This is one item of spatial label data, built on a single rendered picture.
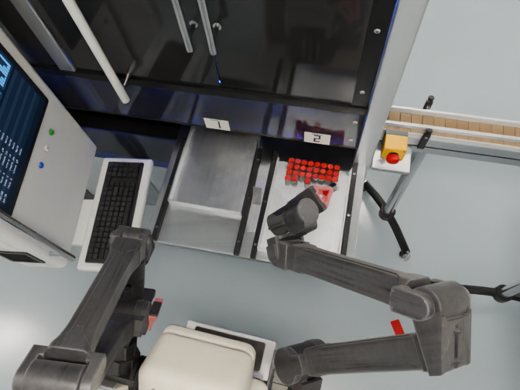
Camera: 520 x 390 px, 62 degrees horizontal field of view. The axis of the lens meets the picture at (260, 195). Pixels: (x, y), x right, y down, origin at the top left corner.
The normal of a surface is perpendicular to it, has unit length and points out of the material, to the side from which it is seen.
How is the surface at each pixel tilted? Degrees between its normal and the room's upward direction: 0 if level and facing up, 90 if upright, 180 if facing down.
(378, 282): 55
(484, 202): 0
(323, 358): 51
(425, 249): 0
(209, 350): 42
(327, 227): 0
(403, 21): 90
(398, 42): 90
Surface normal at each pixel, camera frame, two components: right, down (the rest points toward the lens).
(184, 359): 0.11, -0.90
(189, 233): -0.07, -0.40
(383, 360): -0.82, 0.07
